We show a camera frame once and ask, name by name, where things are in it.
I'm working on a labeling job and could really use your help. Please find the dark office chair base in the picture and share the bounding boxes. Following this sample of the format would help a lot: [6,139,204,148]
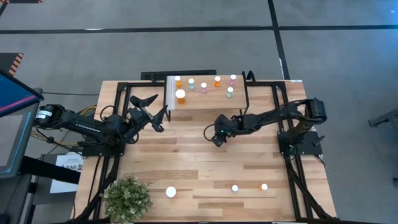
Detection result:
[368,108,398,128]

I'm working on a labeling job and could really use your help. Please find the black metal table frame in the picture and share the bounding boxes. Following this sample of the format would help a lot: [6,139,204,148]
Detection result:
[70,79,338,224]

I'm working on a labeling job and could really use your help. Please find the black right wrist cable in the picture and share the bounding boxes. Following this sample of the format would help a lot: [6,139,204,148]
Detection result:
[203,123,218,143]

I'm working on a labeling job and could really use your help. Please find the wooden shelf with black legs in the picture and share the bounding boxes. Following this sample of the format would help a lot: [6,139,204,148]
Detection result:
[162,74,250,124]

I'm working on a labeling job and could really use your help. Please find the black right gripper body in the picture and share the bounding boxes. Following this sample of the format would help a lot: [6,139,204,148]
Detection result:
[214,114,242,138]

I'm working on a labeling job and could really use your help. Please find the black monitor stand beam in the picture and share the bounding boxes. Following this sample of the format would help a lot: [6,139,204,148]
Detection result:
[18,155,82,185]

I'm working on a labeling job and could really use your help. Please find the black orange striped board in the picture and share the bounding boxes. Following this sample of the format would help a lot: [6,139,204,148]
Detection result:
[0,52,25,77]

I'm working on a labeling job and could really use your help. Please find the blue screen monitor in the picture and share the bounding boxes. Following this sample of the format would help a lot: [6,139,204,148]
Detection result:
[0,68,45,118]

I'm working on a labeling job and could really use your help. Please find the thin black floor cable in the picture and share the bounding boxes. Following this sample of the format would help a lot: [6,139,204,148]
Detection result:
[42,91,100,96]

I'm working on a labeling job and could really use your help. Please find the black rectangular bar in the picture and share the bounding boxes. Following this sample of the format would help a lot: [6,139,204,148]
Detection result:
[140,69,218,81]

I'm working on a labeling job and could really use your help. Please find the grey panel with teal edge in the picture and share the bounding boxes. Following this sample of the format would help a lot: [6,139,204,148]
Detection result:
[0,102,41,180]

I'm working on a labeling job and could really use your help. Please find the green artificial potted plant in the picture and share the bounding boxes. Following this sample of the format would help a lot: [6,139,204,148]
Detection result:
[101,175,154,224]

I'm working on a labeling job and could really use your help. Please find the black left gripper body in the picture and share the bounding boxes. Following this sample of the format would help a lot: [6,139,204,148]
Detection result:
[124,105,155,138]

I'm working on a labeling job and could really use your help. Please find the white printed paper sheet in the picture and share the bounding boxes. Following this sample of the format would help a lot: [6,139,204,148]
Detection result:
[49,154,85,194]

